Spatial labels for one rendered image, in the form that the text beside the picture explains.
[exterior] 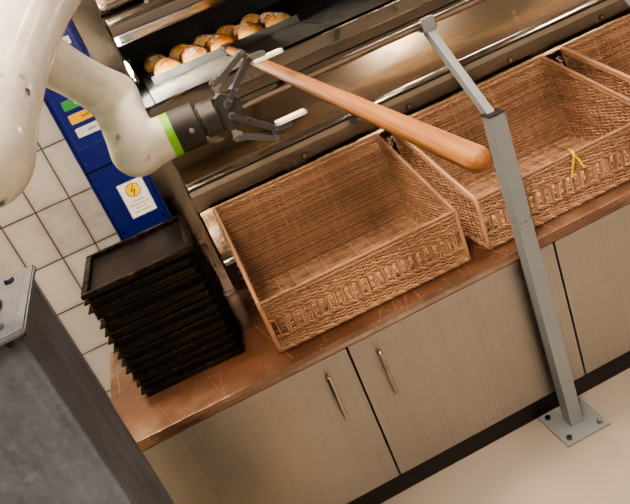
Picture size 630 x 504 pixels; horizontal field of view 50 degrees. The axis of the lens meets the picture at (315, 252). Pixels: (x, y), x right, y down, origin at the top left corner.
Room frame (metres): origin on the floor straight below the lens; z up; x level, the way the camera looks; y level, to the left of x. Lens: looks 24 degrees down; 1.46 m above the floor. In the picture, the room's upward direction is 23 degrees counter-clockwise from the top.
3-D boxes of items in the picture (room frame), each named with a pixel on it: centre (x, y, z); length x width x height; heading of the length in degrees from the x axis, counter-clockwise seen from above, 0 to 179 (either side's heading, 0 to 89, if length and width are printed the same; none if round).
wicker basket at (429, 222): (1.72, -0.07, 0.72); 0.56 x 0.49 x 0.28; 96
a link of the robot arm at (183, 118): (1.42, 0.14, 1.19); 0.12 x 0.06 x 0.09; 7
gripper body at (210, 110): (1.43, 0.07, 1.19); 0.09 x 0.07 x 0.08; 97
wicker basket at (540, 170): (1.80, -0.66, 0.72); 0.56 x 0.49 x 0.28; 98
